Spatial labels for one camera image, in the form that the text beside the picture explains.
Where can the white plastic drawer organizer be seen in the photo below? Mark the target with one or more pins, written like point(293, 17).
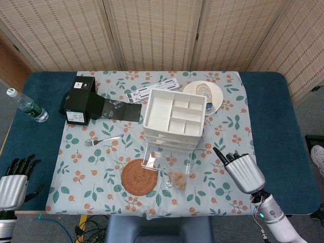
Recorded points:
point(158, 108)

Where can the floral fruit print tablecloth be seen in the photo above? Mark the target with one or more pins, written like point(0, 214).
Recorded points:
point(101, 177)

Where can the silver metal fork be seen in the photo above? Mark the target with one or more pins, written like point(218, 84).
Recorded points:
point(106, 140)

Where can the white paper plate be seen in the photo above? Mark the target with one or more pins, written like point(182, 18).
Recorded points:
point(215, 98)

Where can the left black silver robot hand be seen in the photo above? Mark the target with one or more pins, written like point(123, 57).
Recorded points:
point(12, 187)

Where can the black cardboard box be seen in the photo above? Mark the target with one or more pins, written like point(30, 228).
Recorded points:
point(78, 106)

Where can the black unfolded cardboard insert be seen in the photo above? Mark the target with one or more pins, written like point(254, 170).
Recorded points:
point(121, 111)

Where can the small blue white cup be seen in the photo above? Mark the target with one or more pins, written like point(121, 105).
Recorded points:
point(210, 107)

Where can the white sneaker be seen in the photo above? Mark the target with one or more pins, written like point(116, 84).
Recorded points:
point(318, 159)

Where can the black equipment base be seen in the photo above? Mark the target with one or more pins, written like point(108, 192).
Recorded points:
point(315, 140)

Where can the clear round lid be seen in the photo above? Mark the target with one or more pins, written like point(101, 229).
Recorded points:
point(202, 88)

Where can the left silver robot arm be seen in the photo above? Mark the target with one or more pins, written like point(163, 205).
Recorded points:
point(6, 225)

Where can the clear plastic drawer with toy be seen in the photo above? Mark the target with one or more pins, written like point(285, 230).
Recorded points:
point(152, 162)

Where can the pill blister pack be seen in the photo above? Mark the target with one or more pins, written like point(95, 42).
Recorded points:
point(138, 95)

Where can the round woven rattan coaster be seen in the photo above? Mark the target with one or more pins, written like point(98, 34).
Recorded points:
point(139, 178)

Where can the clear plastic water bottle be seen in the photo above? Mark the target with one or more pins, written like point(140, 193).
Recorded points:
point(30, 106)

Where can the woven bamboo folding screen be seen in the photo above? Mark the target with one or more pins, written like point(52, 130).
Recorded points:
point(157, 33)

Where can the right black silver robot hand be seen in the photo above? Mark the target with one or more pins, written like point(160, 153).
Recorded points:
point(245, 174)

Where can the blue padded robot base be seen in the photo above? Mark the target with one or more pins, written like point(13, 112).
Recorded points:
point(157, 229)

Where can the white printed card strip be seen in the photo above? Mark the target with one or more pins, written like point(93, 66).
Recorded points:
point(169, 82)

